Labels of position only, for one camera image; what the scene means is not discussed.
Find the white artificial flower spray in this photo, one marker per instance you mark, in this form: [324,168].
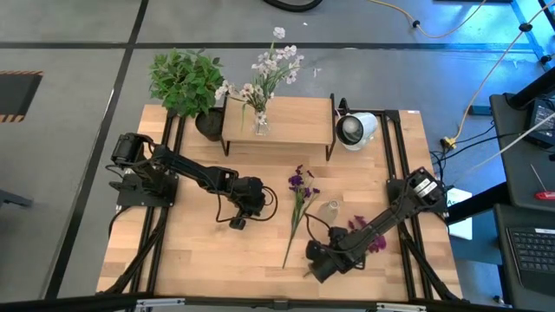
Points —
[271,65]

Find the green plant in black pot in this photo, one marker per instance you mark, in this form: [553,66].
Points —
[186,82]

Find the magenta artificial flower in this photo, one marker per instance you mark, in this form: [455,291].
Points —
[376,242]

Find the black side table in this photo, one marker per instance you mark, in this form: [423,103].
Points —
[516,173]

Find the white paper box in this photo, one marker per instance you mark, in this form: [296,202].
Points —
[460,216]

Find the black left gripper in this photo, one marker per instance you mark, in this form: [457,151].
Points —
[248,195]

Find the wooden shelf with black legs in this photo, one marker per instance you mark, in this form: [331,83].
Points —
[295,119]

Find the slim clear glass vase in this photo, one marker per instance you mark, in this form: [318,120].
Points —
[261,125]

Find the hazard striped floor hatch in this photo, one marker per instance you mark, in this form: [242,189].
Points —
[17,95]

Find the black frame crossbar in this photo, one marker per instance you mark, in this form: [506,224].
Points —
[277,304]

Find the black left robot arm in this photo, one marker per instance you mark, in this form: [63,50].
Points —
[173,167]

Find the black side desk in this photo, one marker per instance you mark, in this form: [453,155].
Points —
[507,277]

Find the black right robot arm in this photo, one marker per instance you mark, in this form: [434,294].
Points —
[399,208]

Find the black aluminium frame rail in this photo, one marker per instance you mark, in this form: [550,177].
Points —
[149,255]
[409,255]

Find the black laptop keyboard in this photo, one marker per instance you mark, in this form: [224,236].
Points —
[535,255]

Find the dark purple artificial flower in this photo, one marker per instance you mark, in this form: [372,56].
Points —
[299,199]

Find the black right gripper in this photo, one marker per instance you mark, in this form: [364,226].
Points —
[327,262]

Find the white round spotlight lamp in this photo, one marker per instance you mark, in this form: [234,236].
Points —
[356,130]

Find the grey chair leg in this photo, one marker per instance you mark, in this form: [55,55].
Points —
[15,198]

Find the labelled ribbed glass vase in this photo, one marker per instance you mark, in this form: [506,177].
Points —
[329,211]

